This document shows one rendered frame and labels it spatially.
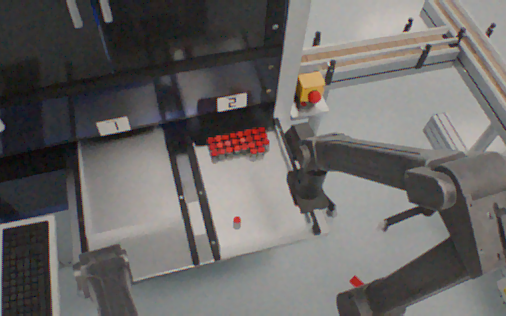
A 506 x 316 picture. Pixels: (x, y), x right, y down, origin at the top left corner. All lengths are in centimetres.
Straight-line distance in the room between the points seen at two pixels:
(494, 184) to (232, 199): 88
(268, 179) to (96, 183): 50
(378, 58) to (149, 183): 88
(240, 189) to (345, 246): 104
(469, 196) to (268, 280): 169
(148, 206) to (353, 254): 122
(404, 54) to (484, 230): 122
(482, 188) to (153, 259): 91
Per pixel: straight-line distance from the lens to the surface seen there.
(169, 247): 125
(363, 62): 161
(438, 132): 206
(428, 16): 197
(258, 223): 127
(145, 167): 137
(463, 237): 53
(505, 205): 55
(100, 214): 133
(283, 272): 216
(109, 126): 130
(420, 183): 54
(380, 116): 271
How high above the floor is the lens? 205
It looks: 59 degrees down
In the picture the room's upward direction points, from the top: 3 degrees clockwise
